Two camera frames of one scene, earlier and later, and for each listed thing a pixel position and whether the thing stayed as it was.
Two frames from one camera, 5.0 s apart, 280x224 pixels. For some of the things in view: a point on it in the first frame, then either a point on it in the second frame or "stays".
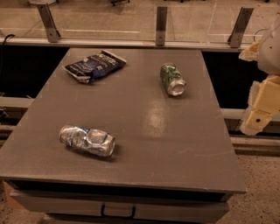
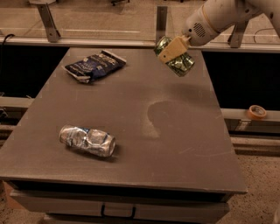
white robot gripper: [270, 53] → [197, 26]
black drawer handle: [102, 209] stays
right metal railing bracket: [236, 36] stays
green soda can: [172, 80] → [179, 65]
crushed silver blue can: [94, 142] stays
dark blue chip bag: [93, 67] stays
